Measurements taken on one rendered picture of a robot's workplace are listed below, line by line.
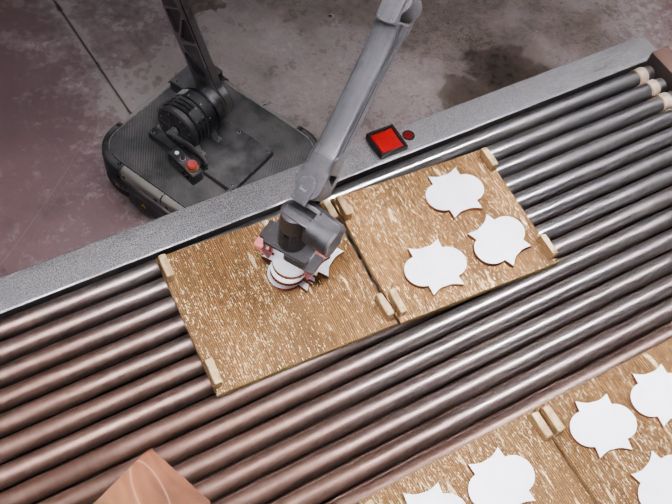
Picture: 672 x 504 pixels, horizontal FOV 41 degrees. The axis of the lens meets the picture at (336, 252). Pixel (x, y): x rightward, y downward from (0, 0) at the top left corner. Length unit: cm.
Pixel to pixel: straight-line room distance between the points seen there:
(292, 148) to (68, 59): 106
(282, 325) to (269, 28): 207
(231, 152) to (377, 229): 106
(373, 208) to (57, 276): 72
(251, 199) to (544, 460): 86
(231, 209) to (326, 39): 178
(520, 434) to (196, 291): 73
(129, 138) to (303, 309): 133
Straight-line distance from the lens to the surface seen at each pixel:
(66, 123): 348
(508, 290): 205
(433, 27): 389
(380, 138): 222
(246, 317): 191
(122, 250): 203
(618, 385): 201
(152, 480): 167
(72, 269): 202
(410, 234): 206
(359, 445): 183
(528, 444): 188
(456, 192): 213
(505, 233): 210
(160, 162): 302
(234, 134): 306
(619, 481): 192
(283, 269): 190
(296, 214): 173
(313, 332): 190
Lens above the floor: 262
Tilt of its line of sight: 57 degrees down
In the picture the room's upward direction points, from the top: 10 degrees clockwise
